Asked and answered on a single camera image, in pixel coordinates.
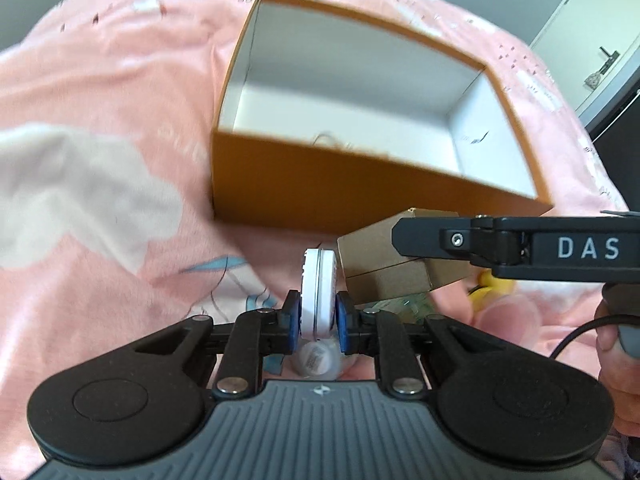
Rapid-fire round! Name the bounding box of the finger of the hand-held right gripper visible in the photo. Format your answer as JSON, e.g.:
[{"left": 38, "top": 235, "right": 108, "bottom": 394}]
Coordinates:
[{"left": 391, "top": 214, "right": 526, "bottom": 267}]

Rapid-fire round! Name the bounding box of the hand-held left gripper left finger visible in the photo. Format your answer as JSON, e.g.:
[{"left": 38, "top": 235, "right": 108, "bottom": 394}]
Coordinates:
[{"left": 132, "top": 290, "right": 303, "bottom": 398}]

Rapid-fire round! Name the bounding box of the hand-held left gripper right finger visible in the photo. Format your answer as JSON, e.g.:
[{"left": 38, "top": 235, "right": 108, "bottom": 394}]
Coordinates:
[{"left": 335, "top": 292, "right": 501, "bottom": 398}]

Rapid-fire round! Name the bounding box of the white round case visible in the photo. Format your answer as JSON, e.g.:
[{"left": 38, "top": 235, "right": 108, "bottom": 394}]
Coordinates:
[{"left": 299, "top": 247, "right": 338, "bottom": 338}]

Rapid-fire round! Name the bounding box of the small brown cardboard box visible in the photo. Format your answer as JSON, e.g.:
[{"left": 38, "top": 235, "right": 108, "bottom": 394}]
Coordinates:
[{"left": 336, "top": 207, "right": 471, "bottom": 306}]

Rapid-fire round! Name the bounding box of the green packet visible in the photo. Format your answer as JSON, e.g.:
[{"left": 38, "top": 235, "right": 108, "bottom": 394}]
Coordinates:
[{"left": 370, "top": 295, "right": 433, "bottom": 326}]

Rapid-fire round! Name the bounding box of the yellow round duck case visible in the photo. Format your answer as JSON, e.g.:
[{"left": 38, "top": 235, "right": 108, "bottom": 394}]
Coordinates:
[{"left": 467, "top": 270, "right": 516, "bottom": 306}]

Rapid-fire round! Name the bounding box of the orange cardboard box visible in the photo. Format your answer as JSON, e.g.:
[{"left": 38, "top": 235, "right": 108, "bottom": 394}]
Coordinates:
[{"left": 210, "top": 0, "right": 555, "bottom": 236}]

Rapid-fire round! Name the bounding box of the person's right hand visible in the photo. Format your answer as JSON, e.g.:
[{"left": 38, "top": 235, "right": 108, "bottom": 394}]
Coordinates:
[{"left": 594, "top": 302, "right": 640, "bottom": 436}]

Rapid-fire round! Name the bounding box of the dark furniture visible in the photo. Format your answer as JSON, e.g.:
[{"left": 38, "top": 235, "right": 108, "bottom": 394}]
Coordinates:
[{"left": 585, "top": 87, "right": 640, "bottom": 142}]

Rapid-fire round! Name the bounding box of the white door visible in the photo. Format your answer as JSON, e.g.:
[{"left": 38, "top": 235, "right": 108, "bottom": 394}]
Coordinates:
[{"left": 530, "top": 0, "right": 640, "bottom": 113}]

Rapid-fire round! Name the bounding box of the pink printed blanket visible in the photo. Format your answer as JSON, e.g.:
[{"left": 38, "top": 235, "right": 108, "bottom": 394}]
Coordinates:
[{"left": 0, "top": 0, "right": 633, "bottom": 480}]

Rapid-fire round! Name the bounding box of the black cable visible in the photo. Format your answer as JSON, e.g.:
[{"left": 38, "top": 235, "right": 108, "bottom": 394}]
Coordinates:
[{"left": 550, "top": 314, "right": 633, "bottom": 361}]

